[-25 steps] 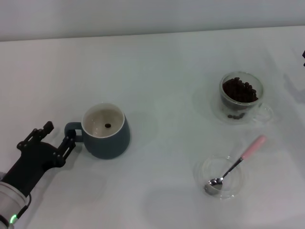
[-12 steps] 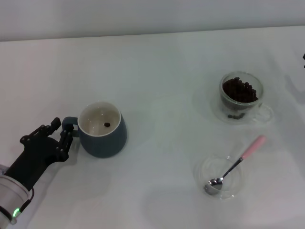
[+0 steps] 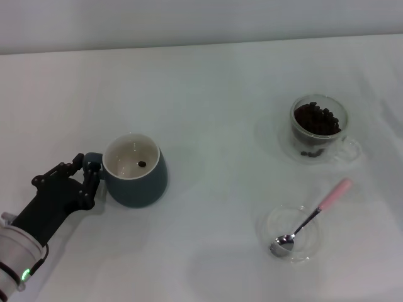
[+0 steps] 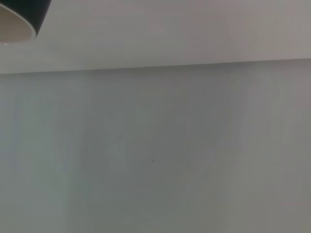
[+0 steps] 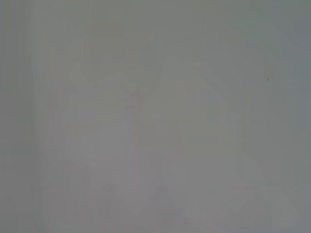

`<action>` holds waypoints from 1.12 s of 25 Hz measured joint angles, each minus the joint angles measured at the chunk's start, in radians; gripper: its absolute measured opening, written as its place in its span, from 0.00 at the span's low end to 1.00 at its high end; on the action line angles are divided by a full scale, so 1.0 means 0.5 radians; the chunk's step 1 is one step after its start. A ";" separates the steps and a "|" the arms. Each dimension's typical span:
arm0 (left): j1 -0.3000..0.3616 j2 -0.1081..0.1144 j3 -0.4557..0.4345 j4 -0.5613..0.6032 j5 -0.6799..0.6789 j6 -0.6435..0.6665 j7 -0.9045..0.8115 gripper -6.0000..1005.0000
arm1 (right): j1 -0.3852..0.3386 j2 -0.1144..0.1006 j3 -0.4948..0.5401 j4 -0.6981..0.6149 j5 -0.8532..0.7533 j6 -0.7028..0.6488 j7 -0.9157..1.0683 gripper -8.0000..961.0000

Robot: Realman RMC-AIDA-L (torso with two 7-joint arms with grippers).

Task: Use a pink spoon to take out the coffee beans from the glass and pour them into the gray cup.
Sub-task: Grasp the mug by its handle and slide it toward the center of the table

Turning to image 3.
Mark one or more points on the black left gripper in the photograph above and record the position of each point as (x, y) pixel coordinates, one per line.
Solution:
(53, 198)

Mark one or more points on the teal ceramic mug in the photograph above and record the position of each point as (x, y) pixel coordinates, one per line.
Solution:
(141, 192)

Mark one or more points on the dark coffee bean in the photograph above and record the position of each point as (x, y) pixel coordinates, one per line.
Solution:
(141, 163)

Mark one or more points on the pile of coffee beans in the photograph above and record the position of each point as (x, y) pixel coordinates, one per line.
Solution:
(315, 122)

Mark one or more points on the small clear glass dish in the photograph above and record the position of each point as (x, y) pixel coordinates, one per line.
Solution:
(311, 239)

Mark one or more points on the clear double-wall glass cup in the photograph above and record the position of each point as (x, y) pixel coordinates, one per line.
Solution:
(344, 114)

